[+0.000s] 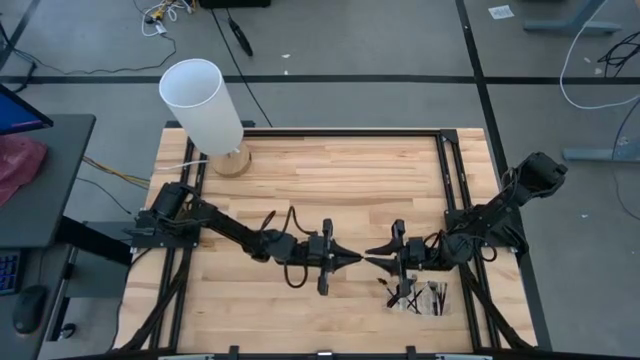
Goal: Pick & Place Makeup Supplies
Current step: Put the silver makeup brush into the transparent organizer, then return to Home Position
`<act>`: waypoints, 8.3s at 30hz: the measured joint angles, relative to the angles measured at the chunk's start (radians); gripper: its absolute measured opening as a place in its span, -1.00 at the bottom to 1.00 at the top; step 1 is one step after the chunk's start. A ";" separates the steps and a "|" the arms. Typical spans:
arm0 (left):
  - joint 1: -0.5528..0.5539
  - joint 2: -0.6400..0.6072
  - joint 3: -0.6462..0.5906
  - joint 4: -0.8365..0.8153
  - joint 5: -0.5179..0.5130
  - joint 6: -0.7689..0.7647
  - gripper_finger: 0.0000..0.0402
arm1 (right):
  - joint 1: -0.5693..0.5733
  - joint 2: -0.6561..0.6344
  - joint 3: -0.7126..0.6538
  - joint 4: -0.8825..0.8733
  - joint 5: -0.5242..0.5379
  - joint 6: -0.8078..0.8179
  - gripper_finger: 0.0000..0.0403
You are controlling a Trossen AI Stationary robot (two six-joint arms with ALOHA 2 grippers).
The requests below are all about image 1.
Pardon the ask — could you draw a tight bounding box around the straight black floor cable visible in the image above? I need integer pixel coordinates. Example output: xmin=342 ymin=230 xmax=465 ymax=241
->
xmin=209 ymin=7 xmax=274 ymax=129

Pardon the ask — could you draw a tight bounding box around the tangled black cable bundle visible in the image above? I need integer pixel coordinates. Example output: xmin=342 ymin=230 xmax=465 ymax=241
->
xmin=596 ymin=30 xmax=640 ymax=69

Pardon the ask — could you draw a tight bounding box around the black computer mouse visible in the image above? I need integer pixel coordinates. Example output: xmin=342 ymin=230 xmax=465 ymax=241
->
xmin=11 ymin=284 xmax=49 ymax=336

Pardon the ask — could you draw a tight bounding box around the computer monitor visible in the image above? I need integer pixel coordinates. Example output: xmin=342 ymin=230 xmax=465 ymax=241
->
xmin=0 ymin=82 xmax=55 ymax=137

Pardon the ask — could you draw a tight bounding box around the white cylindrical lamp shade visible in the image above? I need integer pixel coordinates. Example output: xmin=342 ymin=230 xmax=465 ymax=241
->
xmin=158 ymin=57 xmax=246 ymax=158

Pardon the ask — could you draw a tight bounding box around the pink cloth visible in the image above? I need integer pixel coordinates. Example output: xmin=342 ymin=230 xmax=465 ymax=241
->
xmin=0 ymin=134 xmax=50 ymax=208

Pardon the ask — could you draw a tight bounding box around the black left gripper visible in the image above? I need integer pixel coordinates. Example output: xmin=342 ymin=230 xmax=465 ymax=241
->
xmin=305 ymin=218 xmax=364 ymax=296

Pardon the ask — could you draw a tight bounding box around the white floor cable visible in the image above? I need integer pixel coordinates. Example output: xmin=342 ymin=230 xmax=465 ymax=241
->
xmin=558 ymin=0 xmax=640 ymax=111

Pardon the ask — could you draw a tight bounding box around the wooden lamp base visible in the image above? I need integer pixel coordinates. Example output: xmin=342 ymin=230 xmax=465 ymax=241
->
xmin=208 ymin=141 xmax=253 ymax=178

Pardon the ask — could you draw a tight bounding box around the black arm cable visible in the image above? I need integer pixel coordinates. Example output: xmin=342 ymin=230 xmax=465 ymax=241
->
xmin=259 ymin=205 xmax=319 ymax=290
xmin=422 ymin=229 xmax=499 ymax=264

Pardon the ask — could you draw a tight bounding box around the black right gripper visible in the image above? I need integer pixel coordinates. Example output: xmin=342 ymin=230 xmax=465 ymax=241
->
xmin=363 ymin=218 xmax=426 ymax=299

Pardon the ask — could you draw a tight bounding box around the white and yellow cable bundle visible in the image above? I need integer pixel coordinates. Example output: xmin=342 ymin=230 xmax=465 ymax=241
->
xmin=139 ymin=0 xmax=195 ymax=38

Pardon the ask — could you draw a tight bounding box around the white paper label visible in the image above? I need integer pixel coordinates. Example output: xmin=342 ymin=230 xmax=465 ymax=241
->
xmin=487 ymin=4 xmax=516 ymax=21

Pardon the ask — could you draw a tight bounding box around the clear acrylic organizer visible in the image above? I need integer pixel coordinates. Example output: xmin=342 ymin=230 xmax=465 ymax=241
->
xmin=383 ymin=282 xmax=451 ymax=316

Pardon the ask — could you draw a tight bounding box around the black keyboard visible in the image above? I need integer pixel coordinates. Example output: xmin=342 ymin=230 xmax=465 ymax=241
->
xmin=0 ymin=249 xmax=23 ymax=296

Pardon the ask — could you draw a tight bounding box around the black handheld tool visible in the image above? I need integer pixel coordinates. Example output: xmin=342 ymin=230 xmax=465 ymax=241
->
xmin=227 ymin=16 xmax=255 ymax=58

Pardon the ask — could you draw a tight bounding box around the white lamp cable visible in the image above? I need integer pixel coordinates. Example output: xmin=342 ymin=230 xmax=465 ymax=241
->
xmin=158 ymin=159 xmax=210 ymax=172

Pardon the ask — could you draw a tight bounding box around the dark grey desk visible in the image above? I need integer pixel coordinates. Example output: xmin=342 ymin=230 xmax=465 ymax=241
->
xmin=0 ymin=113 xmax=134 ymax=360

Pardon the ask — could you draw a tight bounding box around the long black floor cable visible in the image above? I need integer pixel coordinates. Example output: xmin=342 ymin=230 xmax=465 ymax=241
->
xmin=0 ymin=24 xmax=179 ymax=76

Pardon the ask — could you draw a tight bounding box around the grey desk foot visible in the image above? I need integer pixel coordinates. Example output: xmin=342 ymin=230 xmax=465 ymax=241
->
xmin=523 ymin=0 xmax=624 ymax=36
xmin=561 ymin=135 xmax=640 ymax=164

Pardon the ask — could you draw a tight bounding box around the thin curved black cable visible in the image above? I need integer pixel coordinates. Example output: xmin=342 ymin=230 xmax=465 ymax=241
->
xmin=610 ymin=97 xmax=640 ymax=222

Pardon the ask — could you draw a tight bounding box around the black box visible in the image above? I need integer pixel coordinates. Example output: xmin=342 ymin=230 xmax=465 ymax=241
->
xmin=198 ymin=0 xmax=273 ymax=9

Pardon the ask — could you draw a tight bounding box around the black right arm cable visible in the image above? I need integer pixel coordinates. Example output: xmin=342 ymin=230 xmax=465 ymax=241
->
xmin=422 ymin=229 xmax=499 ymax=264

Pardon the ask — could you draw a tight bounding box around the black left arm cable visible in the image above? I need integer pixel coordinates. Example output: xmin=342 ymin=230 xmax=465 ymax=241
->
xmin=259 ymin=205 xmax=319 ymax=290

